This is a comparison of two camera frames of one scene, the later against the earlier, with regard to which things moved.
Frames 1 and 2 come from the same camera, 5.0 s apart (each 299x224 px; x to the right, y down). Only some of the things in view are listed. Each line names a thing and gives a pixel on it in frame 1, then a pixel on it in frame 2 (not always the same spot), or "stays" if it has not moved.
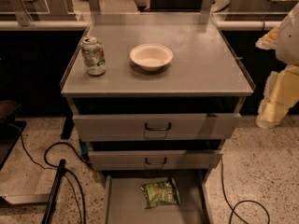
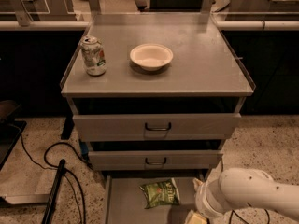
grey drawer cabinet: (154, 96) stays
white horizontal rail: (221, 25) stays
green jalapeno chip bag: (161, 193) stays
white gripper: (289, 41) → (202, 196)
